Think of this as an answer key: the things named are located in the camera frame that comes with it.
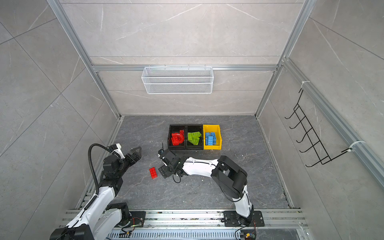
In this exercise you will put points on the white wire mesh basket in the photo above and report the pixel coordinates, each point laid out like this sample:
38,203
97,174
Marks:
178,80

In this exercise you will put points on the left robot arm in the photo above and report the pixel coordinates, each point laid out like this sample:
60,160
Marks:
99,216

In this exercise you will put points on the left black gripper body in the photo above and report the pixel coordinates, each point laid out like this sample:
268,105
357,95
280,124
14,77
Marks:
128,162

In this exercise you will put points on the black wire hook rack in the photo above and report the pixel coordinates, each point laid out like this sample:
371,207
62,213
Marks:
310,135

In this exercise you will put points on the green lego brick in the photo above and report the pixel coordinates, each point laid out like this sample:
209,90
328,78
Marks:
194,138

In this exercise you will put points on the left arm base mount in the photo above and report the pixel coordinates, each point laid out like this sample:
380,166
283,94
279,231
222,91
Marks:
133,219

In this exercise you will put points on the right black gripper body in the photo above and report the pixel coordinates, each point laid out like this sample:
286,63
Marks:
166,170

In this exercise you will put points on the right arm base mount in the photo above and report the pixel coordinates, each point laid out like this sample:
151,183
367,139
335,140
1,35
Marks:
233,219

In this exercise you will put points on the black two-compartment tray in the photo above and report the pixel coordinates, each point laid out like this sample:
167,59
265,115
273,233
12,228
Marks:
186,145

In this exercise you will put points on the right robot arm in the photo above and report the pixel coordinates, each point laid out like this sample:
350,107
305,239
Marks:
230,177

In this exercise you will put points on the red arch lego piece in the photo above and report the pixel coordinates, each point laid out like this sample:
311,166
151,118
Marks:
177,139

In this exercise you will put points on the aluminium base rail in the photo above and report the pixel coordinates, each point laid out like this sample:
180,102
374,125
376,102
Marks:
214,224

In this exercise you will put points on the blue lego brick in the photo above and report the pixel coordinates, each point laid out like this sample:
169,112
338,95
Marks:
211,139

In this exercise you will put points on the yellow plastic bin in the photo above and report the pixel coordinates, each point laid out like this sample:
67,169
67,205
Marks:
217,130

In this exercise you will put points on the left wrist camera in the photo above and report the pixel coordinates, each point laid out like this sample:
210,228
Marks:
117,150

